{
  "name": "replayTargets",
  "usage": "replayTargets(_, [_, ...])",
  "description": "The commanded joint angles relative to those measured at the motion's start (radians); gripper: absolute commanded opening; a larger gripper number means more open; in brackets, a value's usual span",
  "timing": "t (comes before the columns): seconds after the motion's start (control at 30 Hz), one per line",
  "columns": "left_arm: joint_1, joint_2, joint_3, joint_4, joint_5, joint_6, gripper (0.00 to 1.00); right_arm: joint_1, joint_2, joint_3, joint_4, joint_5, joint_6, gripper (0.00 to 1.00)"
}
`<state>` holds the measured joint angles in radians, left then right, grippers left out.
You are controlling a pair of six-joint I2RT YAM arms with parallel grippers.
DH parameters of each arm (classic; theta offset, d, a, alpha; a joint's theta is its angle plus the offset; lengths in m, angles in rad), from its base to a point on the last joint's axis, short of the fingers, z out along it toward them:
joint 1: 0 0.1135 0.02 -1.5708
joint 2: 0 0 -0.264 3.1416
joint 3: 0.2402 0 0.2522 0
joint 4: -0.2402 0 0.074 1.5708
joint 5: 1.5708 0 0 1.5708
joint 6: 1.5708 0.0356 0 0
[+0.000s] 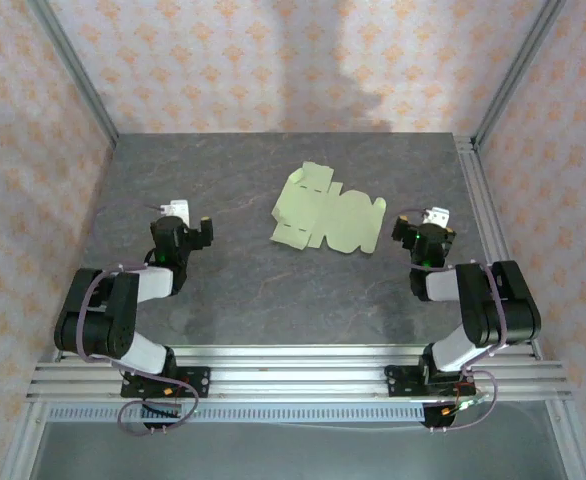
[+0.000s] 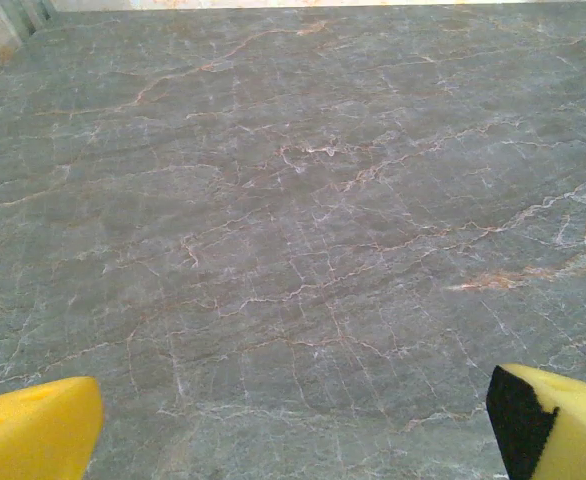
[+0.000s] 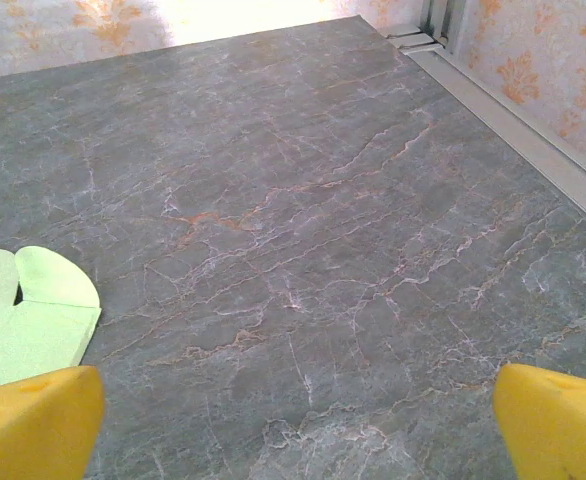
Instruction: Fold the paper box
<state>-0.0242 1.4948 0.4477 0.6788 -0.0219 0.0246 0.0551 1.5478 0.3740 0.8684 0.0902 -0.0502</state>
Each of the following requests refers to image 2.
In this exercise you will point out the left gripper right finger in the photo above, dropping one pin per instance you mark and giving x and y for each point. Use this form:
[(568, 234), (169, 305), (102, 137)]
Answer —
[(573, 430)]

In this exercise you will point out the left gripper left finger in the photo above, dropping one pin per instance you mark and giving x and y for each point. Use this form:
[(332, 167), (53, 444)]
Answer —
[(33, 430)]

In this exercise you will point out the aluminium frame post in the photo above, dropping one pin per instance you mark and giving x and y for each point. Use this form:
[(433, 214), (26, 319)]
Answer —
[(28, 15)]

